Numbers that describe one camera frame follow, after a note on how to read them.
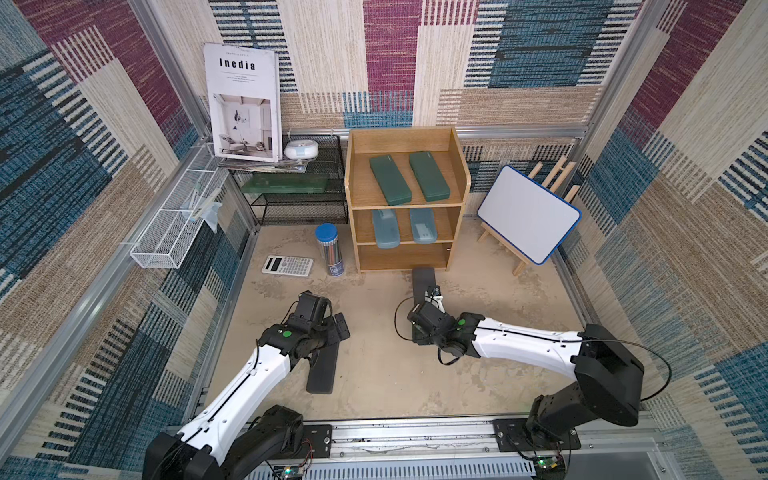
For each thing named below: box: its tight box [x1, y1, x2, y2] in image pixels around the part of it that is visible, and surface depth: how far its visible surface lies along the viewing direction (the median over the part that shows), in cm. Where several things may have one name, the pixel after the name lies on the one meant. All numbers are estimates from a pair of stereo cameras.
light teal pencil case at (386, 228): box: [372, 209, 401, 250], surface depth 96 cm
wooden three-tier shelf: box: [344, 127, 471, 273], surface depth 94 cm
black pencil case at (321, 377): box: [306, 342, 340, 395], surface depth 85 cm
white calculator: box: [262, 255, 315, 277], surface depth 108 cm
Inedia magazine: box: [203, 42, 283, 163], surface depth 79 cm
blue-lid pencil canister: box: [315, 223, 344, 277], surface depth 96 cm
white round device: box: [283, 139, 319, 160], surface depth 90 cm
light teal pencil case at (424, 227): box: [410, 208, 437, 245], surface depth 96 cm
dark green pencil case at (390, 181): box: [370, 155, 413, 206], surface depth 89 cm
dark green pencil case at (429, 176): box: [409, 151, 451, 202], surface depth 89 cm
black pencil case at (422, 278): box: [412, 267, 436, 305], surface depth 92 cm
